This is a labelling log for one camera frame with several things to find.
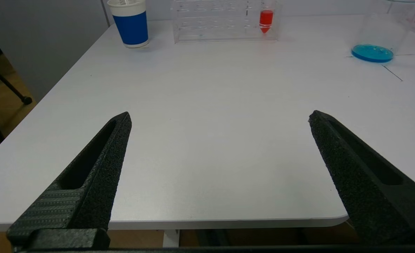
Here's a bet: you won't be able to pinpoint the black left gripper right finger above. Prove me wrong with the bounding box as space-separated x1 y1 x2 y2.
308 110 415 245

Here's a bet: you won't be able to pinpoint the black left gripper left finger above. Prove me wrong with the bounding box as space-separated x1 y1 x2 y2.
6 112 132 251

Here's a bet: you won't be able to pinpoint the clear glass beaker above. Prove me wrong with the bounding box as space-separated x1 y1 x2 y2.
351 0 415 64

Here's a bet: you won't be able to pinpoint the red pigment test tube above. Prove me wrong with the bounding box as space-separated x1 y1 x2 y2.
259 0 275 34

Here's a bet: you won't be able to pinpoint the black chair legs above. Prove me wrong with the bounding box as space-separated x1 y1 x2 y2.
0 25 33 143

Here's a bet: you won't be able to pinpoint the blue sleeved white paper cup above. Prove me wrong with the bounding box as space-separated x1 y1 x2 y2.
107 0 149 48

